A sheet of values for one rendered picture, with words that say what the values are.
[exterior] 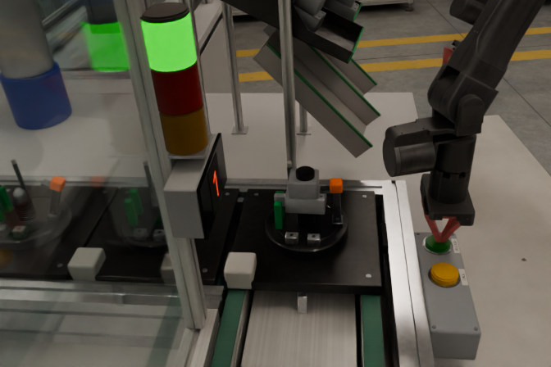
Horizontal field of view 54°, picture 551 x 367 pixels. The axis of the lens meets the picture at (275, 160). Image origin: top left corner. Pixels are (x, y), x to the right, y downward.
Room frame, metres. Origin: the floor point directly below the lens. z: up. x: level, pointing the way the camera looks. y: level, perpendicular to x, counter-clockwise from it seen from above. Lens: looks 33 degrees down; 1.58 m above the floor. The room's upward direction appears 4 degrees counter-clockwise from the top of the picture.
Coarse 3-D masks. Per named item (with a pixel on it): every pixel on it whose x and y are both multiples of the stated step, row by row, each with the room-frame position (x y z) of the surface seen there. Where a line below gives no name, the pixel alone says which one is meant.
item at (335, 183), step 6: (330, 180) 0.70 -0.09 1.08; (336, 180) 0.70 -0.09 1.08; (342, 180) 0.70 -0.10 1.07; (324, 186) 0.70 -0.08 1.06; (330, 186) 0.69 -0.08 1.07; (336, 186) 0.69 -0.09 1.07; (342, 186) 0.69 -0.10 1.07; (324, 192) 0.69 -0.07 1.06; (330, 192) 0.69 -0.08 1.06; (336, 192) 0.69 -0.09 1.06; (342, 192) 0.69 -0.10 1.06; (336, 198) 0.69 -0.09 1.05; (336, 204) 0.69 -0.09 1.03; (336, 210) 0.69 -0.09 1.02; (336, 216) 0.69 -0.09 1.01
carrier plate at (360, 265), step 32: (256, 192) 0.82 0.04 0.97; (352, 192) 0.80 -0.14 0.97; (256, 224) 0.73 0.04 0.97; (352, 224) 0.71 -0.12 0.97; (256, 256) 0.65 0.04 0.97; (352, 256) 0.63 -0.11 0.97; (256, 288) 0.59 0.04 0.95; (288, 288) 0.59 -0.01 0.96; (320, 288) 0.58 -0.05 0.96; (352, 288) 0.57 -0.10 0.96
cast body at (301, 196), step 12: (300, 168) 0.71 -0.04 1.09; (312, 168) 0.71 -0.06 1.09; (288, 180) 0.70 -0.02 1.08; (300, 180) 0.69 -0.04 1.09; (312, 180) 0.69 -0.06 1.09; (288, 192) 0.69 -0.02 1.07; (300, 192) 0.68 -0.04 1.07; (312, 192) 0.68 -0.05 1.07; (288, 204) 0.69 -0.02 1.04; (300, 204) 0.68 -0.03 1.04; (312, 204) 0.68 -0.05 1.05; (324, 204) 0.68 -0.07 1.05
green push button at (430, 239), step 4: (432, 236) 0.67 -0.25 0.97; (428, 240) 0.66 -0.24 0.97; (432, 240) 0.66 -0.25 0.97; (448, 240) 0.66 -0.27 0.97; (428, 244) 0.65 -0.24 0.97; (432, 244) 0.65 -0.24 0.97; (436, 244) 0.65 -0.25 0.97; (440, 244) 0.65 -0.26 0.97; (444, 244) 0.65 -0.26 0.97; (448, 244) 0.65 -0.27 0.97; (428, 248) 0.65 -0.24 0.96; (432, 248) 0.64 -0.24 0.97; (436, 248) 0.64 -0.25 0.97; (440, 248) 0.64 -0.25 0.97; (444, 248) 0.64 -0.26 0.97; (448, 248) 0.64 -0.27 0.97; (440, 252) 0.64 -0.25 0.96
